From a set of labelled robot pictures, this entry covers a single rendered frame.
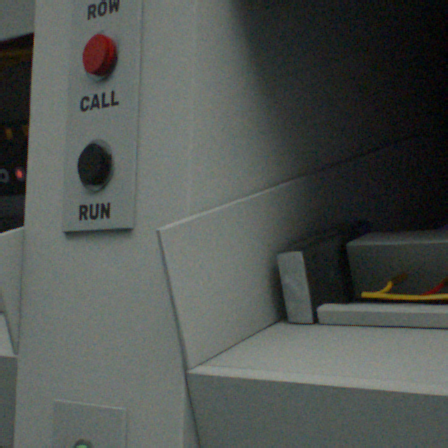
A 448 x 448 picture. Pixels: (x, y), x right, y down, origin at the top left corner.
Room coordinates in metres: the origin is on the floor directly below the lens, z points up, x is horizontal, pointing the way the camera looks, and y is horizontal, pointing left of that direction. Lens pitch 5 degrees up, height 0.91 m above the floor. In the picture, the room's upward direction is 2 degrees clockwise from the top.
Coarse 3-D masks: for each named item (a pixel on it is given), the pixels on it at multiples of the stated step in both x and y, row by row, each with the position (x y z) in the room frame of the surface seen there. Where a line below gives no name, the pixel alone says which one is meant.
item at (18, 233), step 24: (0, 216) 0.67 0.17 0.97; (24, 216) 0.66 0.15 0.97; (0, 240) 0.37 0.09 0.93; (0, 264) 0.37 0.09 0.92; (0, 288) 0.37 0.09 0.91; (0, 336) 0.41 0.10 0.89; (0, 360) 0.38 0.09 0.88; (0, 384) 0.39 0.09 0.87; (0, 408) 0.39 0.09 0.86; (0, 432) 0.40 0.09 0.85
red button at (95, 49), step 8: (96, 40) 0.34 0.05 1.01; (104, 40) 0.34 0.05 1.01; (88, 48) 0.34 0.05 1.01; (96, 48) 0.34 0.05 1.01; (104, 48) 0.33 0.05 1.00; (112, 48) 0.33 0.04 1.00; (88, 56) 0.34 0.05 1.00; (96, 56) 0.34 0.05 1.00; (104, 56) 0.33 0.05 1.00; (112, 56) 0.34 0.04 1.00; (88, 64) 0.34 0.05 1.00; (96, 64) 0.34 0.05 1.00; (104, 64) 0.34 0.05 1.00; (88, 72) 0.34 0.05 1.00; (96, 72) 0.34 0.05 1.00; (104, 72) 0.34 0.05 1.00
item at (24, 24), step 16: (0, 0) 0.41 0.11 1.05; (16, 0) 0.40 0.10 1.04; (32, 0) 0.39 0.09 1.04; (0, 16) 0.41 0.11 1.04; (16, 16) 0.40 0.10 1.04; (32, 16) 0.40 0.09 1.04; (0, 32) 0.41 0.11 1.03; (16, 32) 0.41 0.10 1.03; (32, 32) 0.41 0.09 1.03; (0, 48) 0.63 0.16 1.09; (16, 48) 0.60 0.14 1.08; (32, 48) 0.59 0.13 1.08; (0, 64) 0.66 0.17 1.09; (16, 64) 0.65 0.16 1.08
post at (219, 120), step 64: (64, 0) 0.36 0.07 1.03; (192, 0) 0.31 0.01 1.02; (256, 0) 0.34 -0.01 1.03; (320, 0) 0.37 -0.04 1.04; (384, 0) 0.41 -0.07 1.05; (64, 64) 0.36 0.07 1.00; (192, 64) 0.31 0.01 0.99; (256, 64) 0.34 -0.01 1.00; (320, 64) 0.37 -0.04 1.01; (384, 64) 0.41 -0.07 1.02; (64, 128) 0.36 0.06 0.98; (192, 128) 0.31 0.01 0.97; (256, 128) 0.34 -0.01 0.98; (320, 128) 0.37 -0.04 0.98; (384, 128) 0.41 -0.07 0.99; (192, 192) 0.31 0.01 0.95; (256, 192) 0.34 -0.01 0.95; (64, 256) 0.36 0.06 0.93; (128, 256) 0.33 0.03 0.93; (64, 320) 0.35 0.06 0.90; (128, 320) 0.33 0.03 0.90; (64, 384) 0.35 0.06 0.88; (128, 384) 0.33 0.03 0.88
